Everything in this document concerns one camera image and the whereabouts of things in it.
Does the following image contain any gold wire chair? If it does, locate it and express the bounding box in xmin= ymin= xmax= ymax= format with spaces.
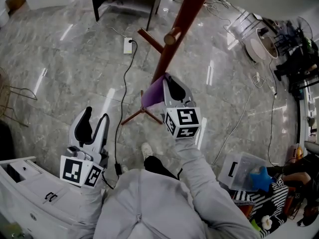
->
xmin=0 ymin=67 xmax=38 ymax=128

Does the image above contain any white cabinet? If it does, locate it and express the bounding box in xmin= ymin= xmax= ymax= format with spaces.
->
xmin=0 ymin=155 xmax=106 ymax=239

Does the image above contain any person's grey-clad torso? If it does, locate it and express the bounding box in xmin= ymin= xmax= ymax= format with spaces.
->
xmin=93 ymin=169 xmax=209 ymax=239

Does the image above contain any white power strip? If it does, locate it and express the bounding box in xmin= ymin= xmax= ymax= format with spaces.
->
xmin=123 ymin=37 xmax=133 ymax=55

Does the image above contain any brown wooden coat stand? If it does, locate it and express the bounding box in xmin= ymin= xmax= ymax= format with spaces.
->
xmin=121 ymin=0 xmax=211 ymax=126

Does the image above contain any metal frame side table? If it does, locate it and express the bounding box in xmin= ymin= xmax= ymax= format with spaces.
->
xmin=226 ymin=9 xmax=264 ymax=43

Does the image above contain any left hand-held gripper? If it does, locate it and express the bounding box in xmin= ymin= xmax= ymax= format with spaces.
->
xmin=59 ymin=106 xmax=111 ymax=189

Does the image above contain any person's right forearm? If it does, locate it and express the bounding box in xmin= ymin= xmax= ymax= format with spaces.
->
xmin=172 ymin=136 xmax=221 ymax=192

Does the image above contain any person's right shoe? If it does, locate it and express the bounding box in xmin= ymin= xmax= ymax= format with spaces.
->
xmin=141 ymin=142 xmax=155 ymax=161

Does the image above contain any purple cloth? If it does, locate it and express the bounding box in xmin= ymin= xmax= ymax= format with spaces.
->
xmin=140 ymin=72 xmax=170 ymax=108

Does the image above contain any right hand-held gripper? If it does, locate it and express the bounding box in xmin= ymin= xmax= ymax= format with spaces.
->
xmin=162 ymin=73 xmax=202 ymax=139

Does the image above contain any clear plastic storage box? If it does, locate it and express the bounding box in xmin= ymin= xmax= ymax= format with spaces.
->
xmin=217 ymin=151 xmax=269 ymax=192

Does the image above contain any black power cable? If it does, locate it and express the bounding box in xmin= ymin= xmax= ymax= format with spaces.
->
xmin=114 ymin=39 xmax=139 ymax=177

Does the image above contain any orange yellow container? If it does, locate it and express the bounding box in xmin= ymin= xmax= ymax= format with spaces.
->
xmin=286 ymin=143 xmax=305 ymax=160

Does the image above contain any person's right leg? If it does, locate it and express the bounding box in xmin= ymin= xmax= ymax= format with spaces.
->
xmin=144 ymin=155 xmax=180 ymax=180

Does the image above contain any standing floor fan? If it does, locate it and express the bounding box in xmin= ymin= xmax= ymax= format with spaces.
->
xmin=296 ymin=16 xmax=314 ymax=41

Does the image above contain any black white striped garment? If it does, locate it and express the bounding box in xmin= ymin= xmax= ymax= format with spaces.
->
xmin=233 ymin=183 xmax=290 ymax=239

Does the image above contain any dark table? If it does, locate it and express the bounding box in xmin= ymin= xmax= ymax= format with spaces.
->
xmin=89 ymin=0 xmax=162 ymax=32

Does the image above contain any person's left forearm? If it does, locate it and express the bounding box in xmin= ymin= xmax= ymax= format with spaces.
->
xmin=79 ymin=178 xmax=107 ymax=234

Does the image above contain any black metal stand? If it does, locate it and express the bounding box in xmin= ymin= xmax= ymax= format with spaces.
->
xmin=274 ymin=41 xmax=319 ymax=92

